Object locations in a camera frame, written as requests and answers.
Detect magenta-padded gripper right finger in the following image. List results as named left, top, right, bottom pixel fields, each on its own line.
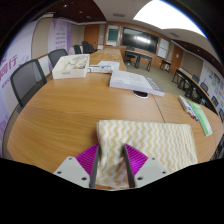
left=122, top=143, right=168, bottom=189

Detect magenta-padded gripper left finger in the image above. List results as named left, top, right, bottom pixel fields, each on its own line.
left=53, top=143, right=100, bottom=190

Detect yellow zigzag striped towel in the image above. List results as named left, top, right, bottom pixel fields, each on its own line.
left=96, top=119, right=199, bottom=191

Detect red marker pen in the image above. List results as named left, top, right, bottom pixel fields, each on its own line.
left=186, top=105, right=196, bottom=122

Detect blue marker pen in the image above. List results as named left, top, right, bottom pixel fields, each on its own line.
left=188, top=103, right=198, bottom=120

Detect green booklet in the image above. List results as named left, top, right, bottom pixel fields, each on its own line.
left=189, top=101, right=213, bottom=137

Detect white whiteboard eraser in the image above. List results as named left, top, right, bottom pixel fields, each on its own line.
left=178, top=95, right=192, bottom=113

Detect large flat white box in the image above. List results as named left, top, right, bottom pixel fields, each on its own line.
left=109, top=69, right=166, bottom=98

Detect long dark side table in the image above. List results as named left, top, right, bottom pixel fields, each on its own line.
left=171, top=68, right=218, bottom=111

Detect group of black side chairs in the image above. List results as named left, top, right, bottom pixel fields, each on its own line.
left=191, top=74, right=224, bottom=123

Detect black mesh office chair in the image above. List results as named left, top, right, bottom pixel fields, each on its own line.
left=9, top=58, right=48, bottom=114
left=47, top=48, right=69, bottom=70

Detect white open cardboard box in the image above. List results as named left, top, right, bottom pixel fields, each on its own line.
left=51, top=53, right=91, bottom=80

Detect small white blue package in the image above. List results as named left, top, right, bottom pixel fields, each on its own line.
left=87, top=65, right=113, bottom=74

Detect small dark side table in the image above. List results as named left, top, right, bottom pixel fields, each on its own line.
left=159, top=59, right=173, bottom=73

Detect white paper sheets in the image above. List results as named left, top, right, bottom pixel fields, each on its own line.
left=96, top=60, right=121, bottom=72

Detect brown wooden door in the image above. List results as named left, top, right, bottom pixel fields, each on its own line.
left=83, top=24, right=100, bottom=50
left=169, top=44, right=184, bottom=74

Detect dark presenter desk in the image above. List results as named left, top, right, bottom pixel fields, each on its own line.
left=123, top=49, right=153, bottom=72

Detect black chair at presenter desk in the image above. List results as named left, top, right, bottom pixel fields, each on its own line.
left=125, top=46, right=137, bottom=67

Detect row of black office chairs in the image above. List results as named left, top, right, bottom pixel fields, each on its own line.
left=73, top=40, right=98, bottom=55

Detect bright ceiling light panel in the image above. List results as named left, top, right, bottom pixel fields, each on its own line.
left=133, top=0, right=208, bottom=38

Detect black round cable grommet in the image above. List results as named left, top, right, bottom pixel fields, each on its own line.
left=132, top=89, right=149, bottom=100

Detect colourful wall notice board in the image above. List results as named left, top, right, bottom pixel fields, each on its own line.
left=203, top=63, right=224, bottom=98

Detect white wall whiteboard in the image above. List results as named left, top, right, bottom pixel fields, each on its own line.
left=157, top=37, right=170, bottom=59

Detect large black wall screen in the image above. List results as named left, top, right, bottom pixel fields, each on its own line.
left=120, top=27, right=160, bottom=54

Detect purple wall banner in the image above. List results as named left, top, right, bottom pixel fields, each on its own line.
left=47, top=18, right=72, bottom=54

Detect green white wall board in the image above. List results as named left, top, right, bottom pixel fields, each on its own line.
left=105, top=24, right=120, bottom=47

